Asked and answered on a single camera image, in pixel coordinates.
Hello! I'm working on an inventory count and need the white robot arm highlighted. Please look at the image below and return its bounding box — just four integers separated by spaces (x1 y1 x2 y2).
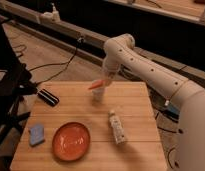
102 34 205 171

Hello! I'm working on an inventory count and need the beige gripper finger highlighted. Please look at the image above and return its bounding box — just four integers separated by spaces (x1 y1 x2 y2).
103 77 113 87

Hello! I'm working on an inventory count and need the black rectangular box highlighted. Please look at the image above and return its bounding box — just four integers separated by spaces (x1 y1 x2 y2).
38 89 59 107

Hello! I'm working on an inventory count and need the white clamp on rail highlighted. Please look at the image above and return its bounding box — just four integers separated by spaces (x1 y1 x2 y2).
42 3 61 22

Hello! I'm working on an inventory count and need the black chair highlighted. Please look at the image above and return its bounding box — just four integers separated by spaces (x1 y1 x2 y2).
0 23 37 145

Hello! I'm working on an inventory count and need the orange plate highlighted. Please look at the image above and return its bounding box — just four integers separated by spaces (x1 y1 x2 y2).
52 122 91 161

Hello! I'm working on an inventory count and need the black floor cable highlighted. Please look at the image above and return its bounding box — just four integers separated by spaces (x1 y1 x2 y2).
12 36 85 86

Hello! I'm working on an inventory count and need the black cable right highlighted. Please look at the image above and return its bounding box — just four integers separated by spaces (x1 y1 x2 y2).
154 106 180 171

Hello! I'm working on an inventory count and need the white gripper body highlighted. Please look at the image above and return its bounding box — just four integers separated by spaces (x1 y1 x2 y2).
102 59 120 79

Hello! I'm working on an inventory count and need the blue power adapter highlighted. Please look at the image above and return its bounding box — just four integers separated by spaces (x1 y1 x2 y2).
164 100 180 116

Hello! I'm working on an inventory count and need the blue sponge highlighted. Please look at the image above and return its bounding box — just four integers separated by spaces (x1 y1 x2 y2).
29 124 45 146

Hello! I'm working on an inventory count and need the white squeeze bottle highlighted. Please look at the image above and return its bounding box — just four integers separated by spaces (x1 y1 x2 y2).
108 110 127 145

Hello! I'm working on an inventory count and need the grey metal rail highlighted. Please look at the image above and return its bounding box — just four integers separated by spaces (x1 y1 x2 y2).
0 0 205 87

